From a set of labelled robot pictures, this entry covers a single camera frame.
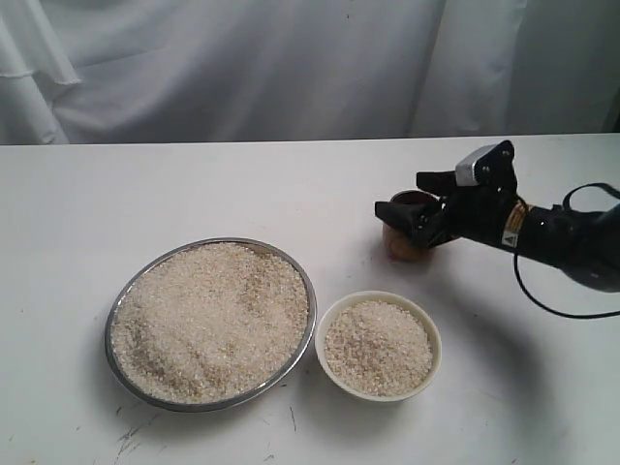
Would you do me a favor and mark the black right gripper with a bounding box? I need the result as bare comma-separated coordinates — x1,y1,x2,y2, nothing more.
374,140,526,248

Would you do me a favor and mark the brown wooden cup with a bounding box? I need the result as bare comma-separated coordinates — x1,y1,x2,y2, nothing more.
382,190,435,263

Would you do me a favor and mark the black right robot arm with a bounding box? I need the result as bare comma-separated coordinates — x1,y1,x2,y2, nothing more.
375,140,619,293

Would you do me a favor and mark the white ceramic bowl of rice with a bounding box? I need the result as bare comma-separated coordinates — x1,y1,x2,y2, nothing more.
315,291,442,403

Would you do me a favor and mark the steel plate of rice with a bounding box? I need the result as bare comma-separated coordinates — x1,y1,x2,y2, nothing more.
105,237,317,413

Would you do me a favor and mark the white backdrop cloth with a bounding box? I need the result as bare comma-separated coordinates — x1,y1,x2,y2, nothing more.
1,1,619,144

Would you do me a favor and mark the black camera cable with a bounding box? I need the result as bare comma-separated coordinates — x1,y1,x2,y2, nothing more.
512,182,620,320

